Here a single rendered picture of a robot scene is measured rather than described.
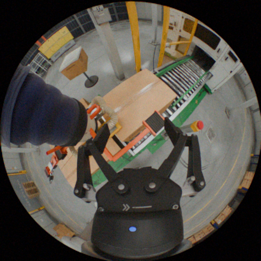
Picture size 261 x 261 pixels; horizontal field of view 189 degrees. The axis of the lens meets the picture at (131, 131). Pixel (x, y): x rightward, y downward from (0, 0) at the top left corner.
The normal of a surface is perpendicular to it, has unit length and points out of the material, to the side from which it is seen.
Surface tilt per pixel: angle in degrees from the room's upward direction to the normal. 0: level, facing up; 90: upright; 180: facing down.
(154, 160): 0
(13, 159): 90
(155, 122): 0
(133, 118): 0
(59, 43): 90
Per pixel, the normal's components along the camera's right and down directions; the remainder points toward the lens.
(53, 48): 0.63, 0.76
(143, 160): -0.10, -0.10
